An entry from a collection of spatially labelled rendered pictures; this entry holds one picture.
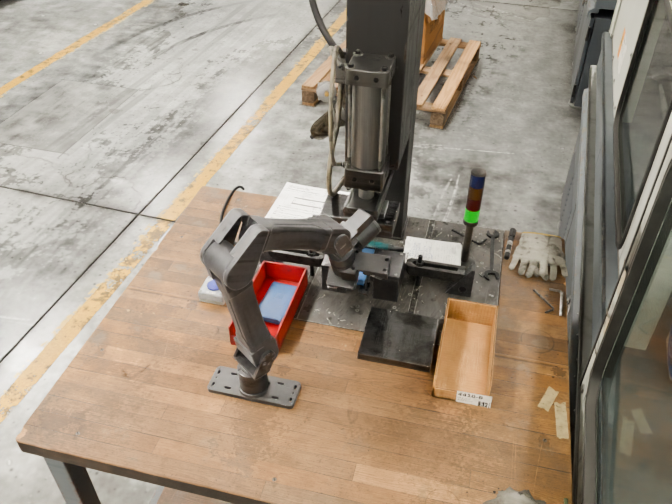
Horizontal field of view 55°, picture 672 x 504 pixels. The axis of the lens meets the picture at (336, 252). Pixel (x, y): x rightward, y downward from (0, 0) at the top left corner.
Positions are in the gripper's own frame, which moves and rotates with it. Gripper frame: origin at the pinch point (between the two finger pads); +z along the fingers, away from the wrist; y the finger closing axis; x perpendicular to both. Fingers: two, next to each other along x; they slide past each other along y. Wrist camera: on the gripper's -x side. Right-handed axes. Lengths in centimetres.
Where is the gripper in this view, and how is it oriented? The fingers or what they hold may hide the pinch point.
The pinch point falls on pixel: (347, 278)
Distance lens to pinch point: 157.6
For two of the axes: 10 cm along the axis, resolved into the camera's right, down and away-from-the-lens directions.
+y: 2.1, -9.2, 3.4
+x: -9.7, -1.6, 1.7
